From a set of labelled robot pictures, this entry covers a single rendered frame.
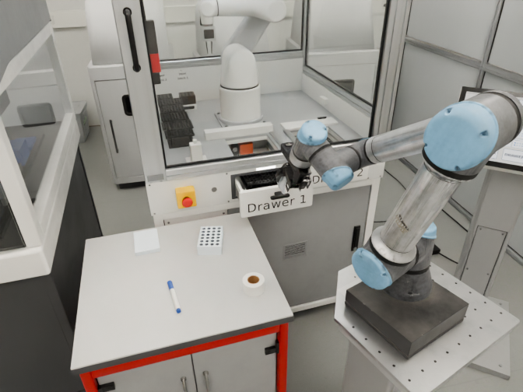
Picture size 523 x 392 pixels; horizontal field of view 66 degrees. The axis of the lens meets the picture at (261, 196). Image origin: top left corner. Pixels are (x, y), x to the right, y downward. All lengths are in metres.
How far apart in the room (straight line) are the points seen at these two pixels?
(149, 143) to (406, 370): 1.07
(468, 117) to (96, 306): 1.12
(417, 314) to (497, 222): 0.91
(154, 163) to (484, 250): 1.51
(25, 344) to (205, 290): 0.77
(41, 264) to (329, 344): 1.37
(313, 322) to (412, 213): 1.41
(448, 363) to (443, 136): 0.65
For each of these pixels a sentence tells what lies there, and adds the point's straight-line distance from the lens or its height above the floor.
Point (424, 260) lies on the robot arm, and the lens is 1.21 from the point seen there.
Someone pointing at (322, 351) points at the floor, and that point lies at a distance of 2.15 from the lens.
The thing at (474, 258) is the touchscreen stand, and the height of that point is 0.44.
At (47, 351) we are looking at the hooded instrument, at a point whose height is 0.39.
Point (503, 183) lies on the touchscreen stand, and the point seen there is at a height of 0.85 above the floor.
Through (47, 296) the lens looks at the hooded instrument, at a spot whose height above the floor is 0.65.
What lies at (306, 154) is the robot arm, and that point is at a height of 1.21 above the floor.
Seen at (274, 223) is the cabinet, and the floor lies 0.65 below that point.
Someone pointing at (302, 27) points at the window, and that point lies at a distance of 1.53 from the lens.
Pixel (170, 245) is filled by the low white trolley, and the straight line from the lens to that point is 1.54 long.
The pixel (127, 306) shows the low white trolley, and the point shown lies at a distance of 1.35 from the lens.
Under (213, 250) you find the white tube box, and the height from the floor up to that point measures 0.78.
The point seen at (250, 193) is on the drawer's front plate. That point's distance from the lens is 1.49.
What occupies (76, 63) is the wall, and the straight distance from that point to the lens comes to 4.84.
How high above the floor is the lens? 1.69
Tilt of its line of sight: 31 degrees down
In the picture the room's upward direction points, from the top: 1 degrees counter-clockwise
